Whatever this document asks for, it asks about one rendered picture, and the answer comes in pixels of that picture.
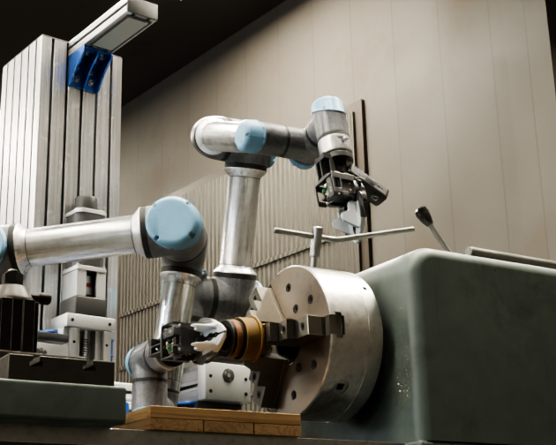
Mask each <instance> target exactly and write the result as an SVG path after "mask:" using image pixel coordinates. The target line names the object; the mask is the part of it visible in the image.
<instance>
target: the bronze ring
mask: <svg viewBox="0 0 556 445"><path fill-rule="evenodd" d="M221 324H222V325H223V326H224V327H225V328H226V329H227V332H226V334H227V337H226V339H225V341H224V343H223V345H222V347H221V348H220V350H219V353H220V354H221V356H223V357H224V358H233V359H235V360H246V361H248V362H255V361H257V360H258V359H259V357H260V356H261V354H267V353H268V352H269V350H270V348H271V345H268V344H264V343H265V333H264V329H263V326H262V325H264V324H266V323H261V321H260V320H259V318H258V317H257V316H254V315H249V316H247V317H246V318H241V317H237V318H235V319H234V320H224V321H222V322H221Z"/></svg>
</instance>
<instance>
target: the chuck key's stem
mask: <svg viewBox="0 0 556 445"><path fill-rule="evenodd" d="M322 232H323V228H322V227H317V226H313V227H312V233H313V234H314V238H313V239H312V240H311V248H310V256H311V267H312V268H316V267H317V264H318V258H319V257H320V249H321V240H322Z"/></svg>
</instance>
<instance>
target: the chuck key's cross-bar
mask: <svg viewBox="0 0 556 445"><path fill-rule="evenodd" d="M414 231H415V228H414V227H407V228H400V229H394V230H382V231H375V232H369V233H362V234H356V235H349V236H342V237H329V236H324V235H322V240H321V241H327V242H332V243H340V242H346V241H352V240H359V239H366V238H377V237H384V236H390V235H396V234H403V233H410V232H414ZM273 233H276V234H282V235H288V236H293V237H300V238H309V239H313V238H314V234H313V233H308V232H302V231H296V230H286V229H281V228H273Z"/></svg>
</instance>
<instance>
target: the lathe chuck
mask: <svg viewBox="0 0 556 445"><path fill-rule="evenodd" d="M270 283H271V286H272V288H273V290H274V294H275V296H276V298H277V300H278V303H279V305H280V307H281V309H282V313H283V315H284V317H285V320H294V321H295V320H297V319H299V318H301V317H304V316H305V315H314V316H321V317H326V316H328V315H335V313H338V314H339V316H341V317H342V336H341V338H338V337H336V334H330V335H328V336H324V337H321V338H320V339H318V340H315V341H313V342H310V343H307V344H305V345H302V346H300V347H296V348H295V347H287V346H277V345H271V348H270V350H269V352H268V353H279V354H281V355H283V356H290V357H293V358H295V361H294V362H293V363H291V364H289V365H288V368H287V372H286V375H285V380H284V383H283V387H282V394H281V398H280V402H279V406H278V410H277V413H284V414H298V415H301V421H307V422H328V421H331V420H333V419H336V418H337V417H339V416H340V415H341V414H342V413H344V412H345V411H346V409H347V408H348V407H349V405H350V404H351V403H352V401H353V399H354V398H355V396H356V394H357V392H358V390H359V388H360V385H361V382H362V380H363V378H364V372H365V368H366V364H367V359H368V351H369V324H368V318H367V312H366V309H365V305H364V301H363V298H362V296H361V294H360V292H359V290H358V288H357V286H356V285H355V284H354V283H353V281H352V280H351V279H350V278H349V277H348V276H347V275H345V274H344V273H342V272H340V271H336V270H331V269H324V268H312V267H306V266H299V265H295V266H290V267H287V268H285V269H284V270H282V271H281V272H280V273H278V274H277V275H276V276H275V277H274V279H273V280H272V281H271V282H270ZM339 380H346V381H347V383H348V387H347V388H346V389H345V390H344V391H343V392H342V393H339V394H336V393H335V392H334V391H333V386H334V385H335V383H336V382H338V381H339Z"/></svg>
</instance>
